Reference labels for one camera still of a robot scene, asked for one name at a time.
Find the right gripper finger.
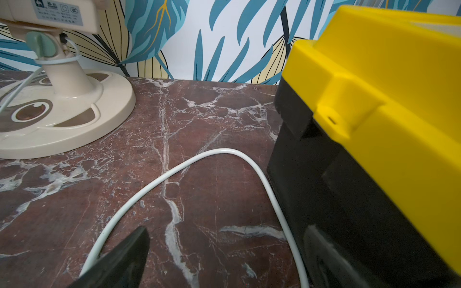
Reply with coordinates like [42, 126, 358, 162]
[69, 226, 150, 288]

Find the beige desk fan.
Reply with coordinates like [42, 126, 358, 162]
[1, 1, 136, 159]

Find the yellow black toolbox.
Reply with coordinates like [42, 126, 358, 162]
[267, 6, 461, 288]

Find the white power strip cable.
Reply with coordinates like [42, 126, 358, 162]
[79, 148, 310, 288]

